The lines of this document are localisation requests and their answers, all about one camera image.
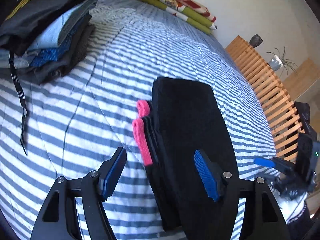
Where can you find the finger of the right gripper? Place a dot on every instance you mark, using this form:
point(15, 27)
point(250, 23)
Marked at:
point(281, 165)
point(275, 179)

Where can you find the right hand white glove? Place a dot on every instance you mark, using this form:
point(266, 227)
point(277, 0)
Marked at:
point(290, 208)

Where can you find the black pants pink trim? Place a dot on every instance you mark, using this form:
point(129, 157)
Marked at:
point(184, 117)

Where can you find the dark ceramic vase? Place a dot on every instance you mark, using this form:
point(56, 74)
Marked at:
point(255, 41)

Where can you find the blue white striped quilt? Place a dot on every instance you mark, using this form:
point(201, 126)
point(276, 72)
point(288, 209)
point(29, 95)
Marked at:
point(77, 121)

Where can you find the right forearm dark sleeve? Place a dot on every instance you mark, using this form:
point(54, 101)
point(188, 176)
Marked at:
point(299, 225)

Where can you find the stack of folded dark clothes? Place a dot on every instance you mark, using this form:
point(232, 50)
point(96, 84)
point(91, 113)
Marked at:
point(40, 40)

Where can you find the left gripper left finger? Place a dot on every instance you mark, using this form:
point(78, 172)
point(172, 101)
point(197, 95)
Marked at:
point(58, 217)

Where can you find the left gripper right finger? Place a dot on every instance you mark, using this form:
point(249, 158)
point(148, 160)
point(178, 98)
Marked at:
point(262, 217)

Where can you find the wooden slatted bed rail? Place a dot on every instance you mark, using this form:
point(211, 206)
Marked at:
point(282, 115)

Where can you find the wooden door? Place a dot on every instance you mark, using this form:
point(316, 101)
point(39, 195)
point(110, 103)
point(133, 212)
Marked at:
point(303, 84)

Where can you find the folded green red blanket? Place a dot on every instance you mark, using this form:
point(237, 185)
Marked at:
point(189, 11)

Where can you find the black clothing on rail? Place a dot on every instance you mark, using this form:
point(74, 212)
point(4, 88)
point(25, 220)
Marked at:
point(303, 110)

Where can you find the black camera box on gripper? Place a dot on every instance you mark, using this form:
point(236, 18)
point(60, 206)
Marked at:
point(307, 157)

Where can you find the potted spider plant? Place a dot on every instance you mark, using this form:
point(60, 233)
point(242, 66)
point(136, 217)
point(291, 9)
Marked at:
point(279, 62)

